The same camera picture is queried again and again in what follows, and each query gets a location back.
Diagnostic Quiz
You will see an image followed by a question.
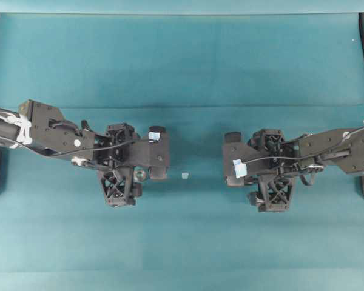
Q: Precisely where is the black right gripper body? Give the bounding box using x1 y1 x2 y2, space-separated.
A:
223 129 300 185

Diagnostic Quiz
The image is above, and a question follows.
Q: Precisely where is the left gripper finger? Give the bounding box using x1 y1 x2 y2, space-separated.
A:
149 167 167 180
149 126 166 135

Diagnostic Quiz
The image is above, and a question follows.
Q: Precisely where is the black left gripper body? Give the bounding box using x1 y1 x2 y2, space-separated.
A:
92 123 169 171

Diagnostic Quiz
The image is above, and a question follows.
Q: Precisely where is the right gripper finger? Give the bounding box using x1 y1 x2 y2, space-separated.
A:
225 176 245 186
224 132 241 143

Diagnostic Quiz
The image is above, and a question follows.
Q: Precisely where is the silver metal washer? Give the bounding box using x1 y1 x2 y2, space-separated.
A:
133 169 147 182

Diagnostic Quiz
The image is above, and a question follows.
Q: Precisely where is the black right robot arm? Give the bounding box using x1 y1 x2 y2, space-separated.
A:
222 122 364 187

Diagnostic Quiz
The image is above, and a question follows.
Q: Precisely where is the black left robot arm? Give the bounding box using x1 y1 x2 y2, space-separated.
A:
0 100 169 180

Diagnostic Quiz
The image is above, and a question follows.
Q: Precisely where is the teal table cloth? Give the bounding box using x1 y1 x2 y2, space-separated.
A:
0 13 364 290

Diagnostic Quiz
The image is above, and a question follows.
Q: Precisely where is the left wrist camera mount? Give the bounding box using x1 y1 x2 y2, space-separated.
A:
97 167 143 207

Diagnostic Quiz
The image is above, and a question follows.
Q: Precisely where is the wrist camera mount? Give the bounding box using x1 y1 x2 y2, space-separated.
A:
97 167 143 207
248 175 295 212

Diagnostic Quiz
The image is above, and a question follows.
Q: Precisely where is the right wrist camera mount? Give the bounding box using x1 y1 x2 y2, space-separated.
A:
248 175 295 212

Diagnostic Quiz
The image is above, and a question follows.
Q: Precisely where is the right black cable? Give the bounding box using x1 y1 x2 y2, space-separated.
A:
236 122 364 186

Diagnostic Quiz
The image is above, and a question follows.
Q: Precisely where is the black cable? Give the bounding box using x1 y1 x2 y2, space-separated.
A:
0 115 158 158
236 122 364 186

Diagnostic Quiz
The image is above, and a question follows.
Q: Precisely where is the left black cable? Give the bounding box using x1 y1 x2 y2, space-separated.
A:
0 115 158 158

